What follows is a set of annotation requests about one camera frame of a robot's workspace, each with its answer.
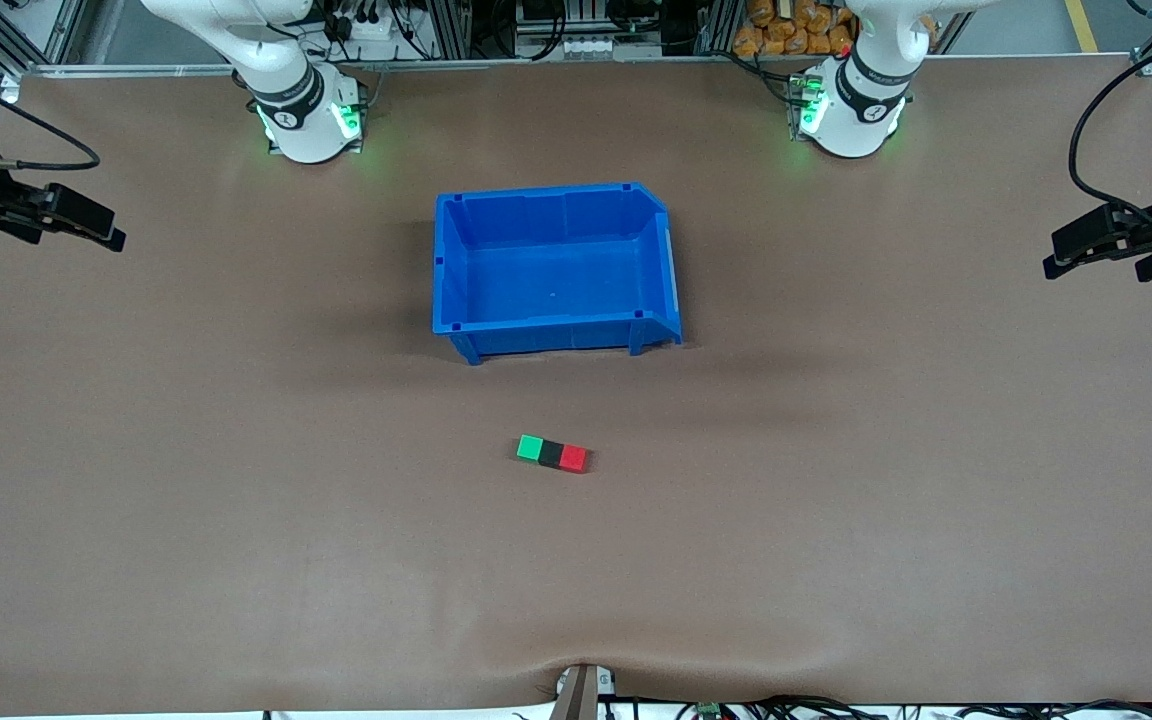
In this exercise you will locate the green cube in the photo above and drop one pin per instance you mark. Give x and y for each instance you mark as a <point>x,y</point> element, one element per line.
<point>530,448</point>

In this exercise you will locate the red cube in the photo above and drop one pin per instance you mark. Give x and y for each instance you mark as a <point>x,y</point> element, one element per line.
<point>573,459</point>

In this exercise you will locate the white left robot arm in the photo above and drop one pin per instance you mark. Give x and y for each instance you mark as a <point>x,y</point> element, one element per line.
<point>861,110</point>

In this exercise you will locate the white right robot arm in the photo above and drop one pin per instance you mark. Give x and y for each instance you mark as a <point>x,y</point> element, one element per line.
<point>301,110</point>

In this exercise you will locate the black cube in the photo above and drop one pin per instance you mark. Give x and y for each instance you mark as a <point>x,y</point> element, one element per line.
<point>552,454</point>

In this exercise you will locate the orange snack packet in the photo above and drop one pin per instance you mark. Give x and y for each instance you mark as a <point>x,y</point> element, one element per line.
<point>829,40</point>
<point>791,42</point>
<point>762,12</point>
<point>748,42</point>

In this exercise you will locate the white power strip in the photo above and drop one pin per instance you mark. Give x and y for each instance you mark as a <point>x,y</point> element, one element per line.
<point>371,27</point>

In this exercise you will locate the blue plastic storage bin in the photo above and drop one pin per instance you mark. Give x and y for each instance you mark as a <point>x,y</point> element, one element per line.
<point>556,275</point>

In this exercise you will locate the white connector strip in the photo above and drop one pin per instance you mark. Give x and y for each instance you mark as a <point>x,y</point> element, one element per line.
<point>588,47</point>

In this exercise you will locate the small green circuit board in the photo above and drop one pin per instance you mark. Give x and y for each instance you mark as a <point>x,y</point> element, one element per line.
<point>708,711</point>

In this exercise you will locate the aluminium table edge rail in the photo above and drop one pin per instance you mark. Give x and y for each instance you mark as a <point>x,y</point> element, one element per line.
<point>586,62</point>

